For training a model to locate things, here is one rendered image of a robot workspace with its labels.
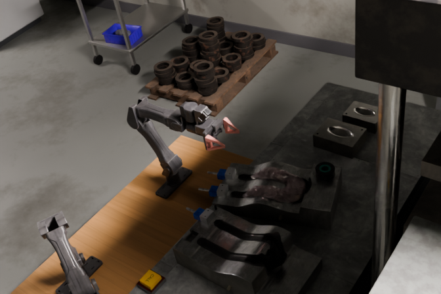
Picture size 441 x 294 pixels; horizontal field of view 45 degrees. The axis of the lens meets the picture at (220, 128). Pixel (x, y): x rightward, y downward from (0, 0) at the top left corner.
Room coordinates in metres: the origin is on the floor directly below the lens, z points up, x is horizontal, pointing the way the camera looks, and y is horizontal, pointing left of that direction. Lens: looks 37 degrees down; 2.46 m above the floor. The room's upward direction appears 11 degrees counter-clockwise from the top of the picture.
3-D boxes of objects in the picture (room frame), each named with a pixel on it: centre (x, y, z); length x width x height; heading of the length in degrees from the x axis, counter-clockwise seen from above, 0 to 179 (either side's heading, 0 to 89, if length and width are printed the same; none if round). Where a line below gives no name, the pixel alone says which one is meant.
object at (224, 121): (1.65, -0.03, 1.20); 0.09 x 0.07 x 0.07; 48
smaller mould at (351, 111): (2.04, -0.70, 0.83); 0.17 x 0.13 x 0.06; 47
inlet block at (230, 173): (1.79, 0.04, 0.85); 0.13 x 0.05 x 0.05; 64
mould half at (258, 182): (1.63, -0.19, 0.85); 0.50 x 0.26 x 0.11; 64
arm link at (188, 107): (1.74, 0.12, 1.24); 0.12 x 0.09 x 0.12; 48
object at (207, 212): (1.54, 0.15, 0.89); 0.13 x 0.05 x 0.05; 47
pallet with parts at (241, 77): (4.04, -0.04, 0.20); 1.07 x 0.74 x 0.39; 138
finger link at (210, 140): (1.60, 0.02, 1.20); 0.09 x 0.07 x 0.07; 48
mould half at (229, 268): (1.31, -0.01, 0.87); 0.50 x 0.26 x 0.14; 47
